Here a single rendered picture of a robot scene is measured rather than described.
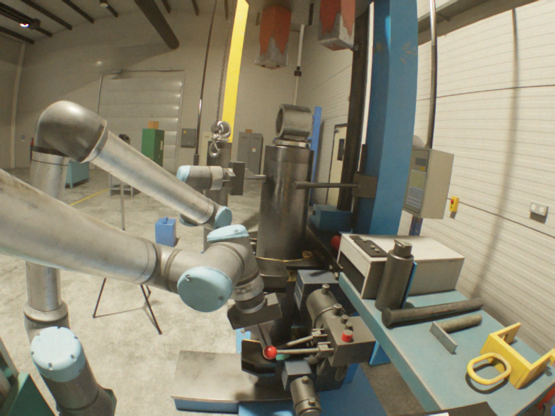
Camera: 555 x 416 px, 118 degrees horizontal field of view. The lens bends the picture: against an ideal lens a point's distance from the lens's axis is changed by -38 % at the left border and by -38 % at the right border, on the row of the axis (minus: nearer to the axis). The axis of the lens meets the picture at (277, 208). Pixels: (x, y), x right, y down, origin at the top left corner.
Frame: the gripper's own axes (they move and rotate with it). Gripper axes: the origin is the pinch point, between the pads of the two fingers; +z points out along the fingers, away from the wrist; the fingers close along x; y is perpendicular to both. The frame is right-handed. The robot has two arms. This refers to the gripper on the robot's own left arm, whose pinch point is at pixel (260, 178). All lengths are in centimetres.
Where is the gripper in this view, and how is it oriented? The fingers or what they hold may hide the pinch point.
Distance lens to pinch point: 110.8
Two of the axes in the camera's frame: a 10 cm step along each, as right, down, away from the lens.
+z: 8.6, -0.3, 5.0
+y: -4.9, -2.4, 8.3
